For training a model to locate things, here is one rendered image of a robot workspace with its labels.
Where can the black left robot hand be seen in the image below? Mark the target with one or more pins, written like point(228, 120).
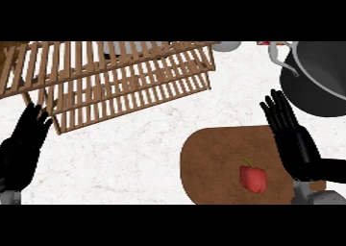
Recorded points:
point(16, 150)

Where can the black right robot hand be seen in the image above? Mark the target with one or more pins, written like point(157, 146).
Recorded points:
point(299, 150)

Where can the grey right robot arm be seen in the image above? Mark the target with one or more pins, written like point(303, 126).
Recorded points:
point(323, 196)

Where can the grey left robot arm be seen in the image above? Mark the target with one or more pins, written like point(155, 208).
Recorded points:
point(7, 197)

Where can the red bell pepper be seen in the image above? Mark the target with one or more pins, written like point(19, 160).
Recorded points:
point(253, 178)

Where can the brown wooden cutting board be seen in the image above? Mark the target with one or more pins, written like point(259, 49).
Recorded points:
point(217, 166)

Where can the dark grey pot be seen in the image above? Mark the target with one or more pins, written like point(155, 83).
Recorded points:
point(323, 77)

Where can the wooden slatted tiered rack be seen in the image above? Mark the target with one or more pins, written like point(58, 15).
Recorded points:
point(105, 80)

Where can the red and white object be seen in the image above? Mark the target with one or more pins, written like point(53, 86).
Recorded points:
point(263, 43)

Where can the grey round object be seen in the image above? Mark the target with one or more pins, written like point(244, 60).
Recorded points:
point(226, 45)

